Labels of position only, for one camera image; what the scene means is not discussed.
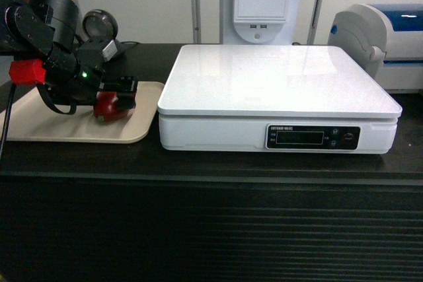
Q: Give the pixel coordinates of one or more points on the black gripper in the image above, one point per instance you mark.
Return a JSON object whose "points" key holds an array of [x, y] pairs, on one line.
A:
{"points": [[89, 53]]}

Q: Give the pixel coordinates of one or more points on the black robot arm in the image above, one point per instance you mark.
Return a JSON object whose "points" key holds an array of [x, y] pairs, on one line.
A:
{"points": [[48, 53]]}

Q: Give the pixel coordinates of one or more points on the white checkout scale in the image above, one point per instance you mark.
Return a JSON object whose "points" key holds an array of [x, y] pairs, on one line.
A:
{"points": [[302, 99]]}

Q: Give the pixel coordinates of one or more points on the black checkout counter cabinet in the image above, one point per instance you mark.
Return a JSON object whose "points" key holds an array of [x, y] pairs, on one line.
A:
{"points": [[137, 212]]}

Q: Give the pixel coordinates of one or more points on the black round barcode scanner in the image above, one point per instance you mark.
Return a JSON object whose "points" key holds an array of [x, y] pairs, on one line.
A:
{"points": [[100, 24]]}

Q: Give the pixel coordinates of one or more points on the beige plastic tray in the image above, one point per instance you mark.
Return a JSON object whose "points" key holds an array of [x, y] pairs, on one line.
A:
{"points": [[32, 120]]}

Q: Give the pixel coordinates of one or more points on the white receipt printer stand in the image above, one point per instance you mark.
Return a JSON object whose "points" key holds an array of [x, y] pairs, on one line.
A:
{"points": [[258, 22]]}

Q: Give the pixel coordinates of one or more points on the white and blue label printer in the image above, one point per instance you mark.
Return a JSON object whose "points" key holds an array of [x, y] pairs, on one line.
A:
{"points": [[385, 40]]}

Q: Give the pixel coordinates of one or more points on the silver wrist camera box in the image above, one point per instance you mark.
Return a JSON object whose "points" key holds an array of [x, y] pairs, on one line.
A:
{"points": [[108, 50]]}

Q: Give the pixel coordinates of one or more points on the grey vertical wall rail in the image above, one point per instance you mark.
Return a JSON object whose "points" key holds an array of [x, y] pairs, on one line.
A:
{"points": [[196, 21]]}

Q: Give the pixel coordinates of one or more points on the grey right wall rail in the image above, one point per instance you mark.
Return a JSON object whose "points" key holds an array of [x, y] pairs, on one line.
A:
{"points": [[314, 21]]}

